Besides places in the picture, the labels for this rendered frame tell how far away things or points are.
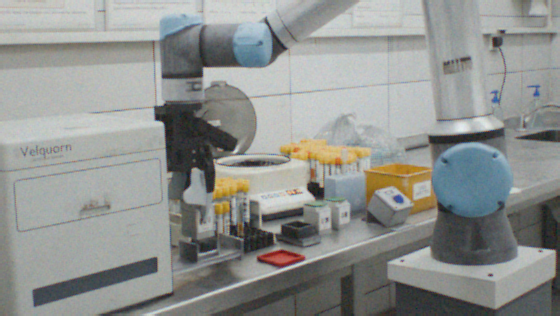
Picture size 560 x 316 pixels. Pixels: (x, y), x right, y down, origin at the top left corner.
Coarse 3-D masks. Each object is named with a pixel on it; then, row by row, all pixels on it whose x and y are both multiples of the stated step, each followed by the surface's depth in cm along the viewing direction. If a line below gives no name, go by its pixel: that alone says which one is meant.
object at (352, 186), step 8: (328, 176) 165; (336, 176) 165; (344, 176) 165; (352, 176) 165; (360, 176) 167; (328, 184) 164; (336, 184) 162; (344, 184) 164; (352, 184) 165; (360, 184) 167; (328, 192) 164; (336, 192) 162; (344, 192) 164; (352, 192) 165; (360, 192) 167; (352, 200) 166; (360, 200) 167; (352, 208) 166; (360, 208) 167; (352, 216) 164
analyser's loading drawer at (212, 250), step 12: (180, 240) 125; (204, 240) 128; (216, 240) 125; (228, 240) 131; (240, 240) 128; (180, 252) 126; (192, 252) 123; (204, 252) 127; (216, 252) 125; (228, 252) 127; (240, 252) 128; (180, 264) 121; (192, 264) 121; (204, 264) 123
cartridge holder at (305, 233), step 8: (280, 224) 147; (288, 224) 148; (296, 224) 150; (304, 224) 148; (312, 224) 146; (280, 232) 148; (288, 232) 146; (296, 232) 144; (304, 232) 144; (312, 232) 146; (288, 240) 145; (296, 240) 143; (304, 240) 142; (312, 240) 144; (320, 240) 145
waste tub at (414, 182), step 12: (372, 168) 175; (384, 168) 178; (396, 168) 181; (408, 168) 178; (420, 168) 175; (372, 180) 171; (384, 180) 168; (396, 180) 165; (408, 180) 164; (420, 180) 167; (372, 192) 171; (408, 192) 164; (420, 192) 167; (432, 192) 171; (420, 204) 168; (432, 204) 171
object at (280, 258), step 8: (256, 256) 135; (264, 256) 136; (272, 256) 136; (280, 256) 136; (288, 256) 136; (296, 256) 135; (304, 256) 134; (272, 264) 131; (280, 264) 130; (288, 264) 131
